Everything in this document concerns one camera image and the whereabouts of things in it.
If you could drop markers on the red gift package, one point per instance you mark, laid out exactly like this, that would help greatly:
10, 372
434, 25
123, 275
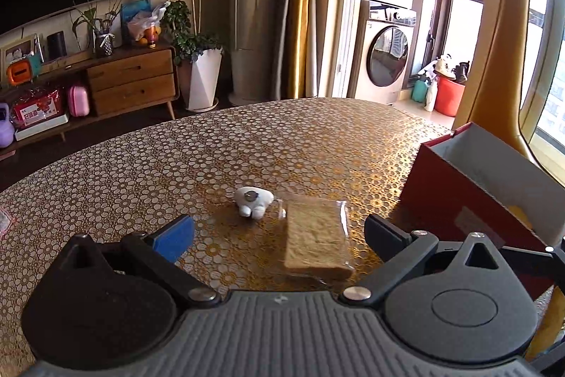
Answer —
37, 107

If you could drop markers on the orange box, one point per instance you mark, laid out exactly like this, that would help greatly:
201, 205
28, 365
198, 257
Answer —
18, 72

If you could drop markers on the pink hard case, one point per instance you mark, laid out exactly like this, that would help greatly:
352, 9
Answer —
78, 101

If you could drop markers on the small white toy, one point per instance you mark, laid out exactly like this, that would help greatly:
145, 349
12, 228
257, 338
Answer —
260, 207

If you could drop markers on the red cardboard box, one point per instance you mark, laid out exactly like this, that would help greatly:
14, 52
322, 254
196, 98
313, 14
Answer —
437, 191

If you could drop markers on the wooden television cabinet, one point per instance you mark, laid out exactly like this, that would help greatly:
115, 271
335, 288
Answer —
132, 81

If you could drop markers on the black speaker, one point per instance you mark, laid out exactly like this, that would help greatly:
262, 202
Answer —
56, 45

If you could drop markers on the red bucket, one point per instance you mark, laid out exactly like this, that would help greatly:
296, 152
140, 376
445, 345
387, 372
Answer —
450, 98

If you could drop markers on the pair of shoes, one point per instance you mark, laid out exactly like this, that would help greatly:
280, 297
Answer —
450, 68

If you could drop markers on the teal spray bottle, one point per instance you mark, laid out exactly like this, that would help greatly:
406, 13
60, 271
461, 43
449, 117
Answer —
420, 90

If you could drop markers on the washing machine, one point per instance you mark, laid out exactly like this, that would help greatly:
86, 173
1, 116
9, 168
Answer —
388, 59

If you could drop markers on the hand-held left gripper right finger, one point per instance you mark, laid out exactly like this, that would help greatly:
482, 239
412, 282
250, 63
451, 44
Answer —
382, 235

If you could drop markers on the purple kettlebell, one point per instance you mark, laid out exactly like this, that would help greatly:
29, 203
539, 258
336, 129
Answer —
6, 129

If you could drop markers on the packaged bread slice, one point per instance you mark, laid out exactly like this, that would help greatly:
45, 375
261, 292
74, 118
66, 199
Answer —
313, 235

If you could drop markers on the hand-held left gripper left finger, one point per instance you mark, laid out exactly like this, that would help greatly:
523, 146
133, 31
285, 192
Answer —
174, 238

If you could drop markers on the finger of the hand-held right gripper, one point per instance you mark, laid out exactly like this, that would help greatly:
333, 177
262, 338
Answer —
557, 260

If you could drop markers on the white bottle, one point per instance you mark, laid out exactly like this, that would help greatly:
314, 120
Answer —
431, 96

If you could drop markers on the blue picture board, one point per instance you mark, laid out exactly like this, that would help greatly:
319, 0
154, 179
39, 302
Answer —
132, 10

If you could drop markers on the bamboo plant in vase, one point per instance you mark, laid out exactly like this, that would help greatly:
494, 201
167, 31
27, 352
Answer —
103, 43

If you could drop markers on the standing air conditioner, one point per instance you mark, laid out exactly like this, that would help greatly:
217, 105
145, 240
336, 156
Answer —
260, 6

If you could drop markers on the plastic bag of fruit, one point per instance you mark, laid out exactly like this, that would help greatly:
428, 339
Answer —
148, 28

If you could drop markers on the golden curtain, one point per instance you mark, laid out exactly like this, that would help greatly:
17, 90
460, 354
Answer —
304, 28

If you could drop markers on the photo frame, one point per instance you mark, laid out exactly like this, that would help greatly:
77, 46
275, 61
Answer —
17, 48

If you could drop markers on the potted tree white pot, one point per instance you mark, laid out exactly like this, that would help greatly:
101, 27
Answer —
205, 81

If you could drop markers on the tan giraffe figure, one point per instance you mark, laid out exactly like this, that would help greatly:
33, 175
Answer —
503, 28

